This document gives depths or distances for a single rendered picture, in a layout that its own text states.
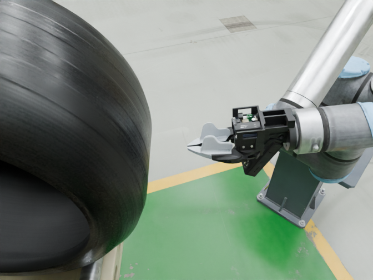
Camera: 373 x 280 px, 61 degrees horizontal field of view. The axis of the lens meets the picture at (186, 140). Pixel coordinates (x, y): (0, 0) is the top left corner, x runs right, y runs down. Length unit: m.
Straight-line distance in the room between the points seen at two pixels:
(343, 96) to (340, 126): 0.77
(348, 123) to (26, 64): 0.54
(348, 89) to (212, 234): 1.02
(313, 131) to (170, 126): 1.80
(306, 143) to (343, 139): 0.07
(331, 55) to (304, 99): 0.12
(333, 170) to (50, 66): 0.59
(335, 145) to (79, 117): 0.46
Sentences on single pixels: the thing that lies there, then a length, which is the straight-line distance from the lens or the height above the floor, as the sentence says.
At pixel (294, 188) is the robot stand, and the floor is 0.23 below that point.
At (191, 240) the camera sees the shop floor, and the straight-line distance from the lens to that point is 1.82.
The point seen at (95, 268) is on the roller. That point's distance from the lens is 0.80.
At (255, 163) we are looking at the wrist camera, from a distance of 0.68.
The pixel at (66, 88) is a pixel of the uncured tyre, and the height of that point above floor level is 1.38.
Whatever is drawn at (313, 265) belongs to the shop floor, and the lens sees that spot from 1.88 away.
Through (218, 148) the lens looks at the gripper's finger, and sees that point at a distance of 0.63.
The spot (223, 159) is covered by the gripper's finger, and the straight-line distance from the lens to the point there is 0.63.
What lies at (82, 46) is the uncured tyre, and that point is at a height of 1.38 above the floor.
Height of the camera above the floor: 1.63
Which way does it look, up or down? 46 degrees down
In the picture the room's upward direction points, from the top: straight up
